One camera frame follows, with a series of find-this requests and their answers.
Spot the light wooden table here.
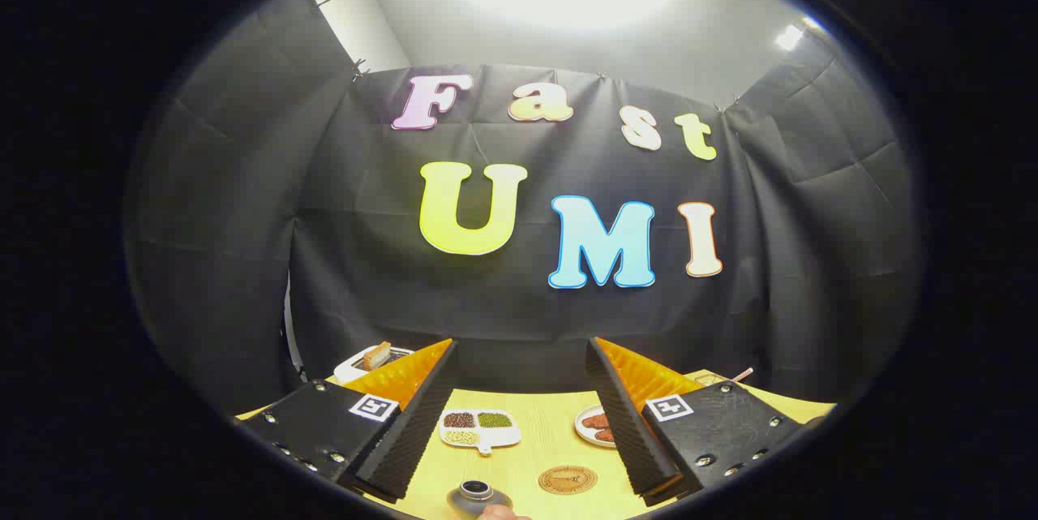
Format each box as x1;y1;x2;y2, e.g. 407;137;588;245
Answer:
235;370;836;520

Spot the white toaster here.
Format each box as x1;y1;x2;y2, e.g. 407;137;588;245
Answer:
334;346;414;385

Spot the silver green label bottle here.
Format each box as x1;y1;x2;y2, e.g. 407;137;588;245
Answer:
446;480;514;519

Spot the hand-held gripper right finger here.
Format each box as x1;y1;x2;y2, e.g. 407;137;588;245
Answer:
585;337;812;507

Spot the white oval plate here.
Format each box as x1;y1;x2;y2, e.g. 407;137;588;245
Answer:
574;405;619;449

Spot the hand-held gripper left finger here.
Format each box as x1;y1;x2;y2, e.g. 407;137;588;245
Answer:
235;339;459;505

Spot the round cork coaster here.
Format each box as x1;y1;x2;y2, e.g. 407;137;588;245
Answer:
538;465;598;496

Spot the white divided bean dish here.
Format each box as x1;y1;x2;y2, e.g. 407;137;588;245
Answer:
438;409;522;456

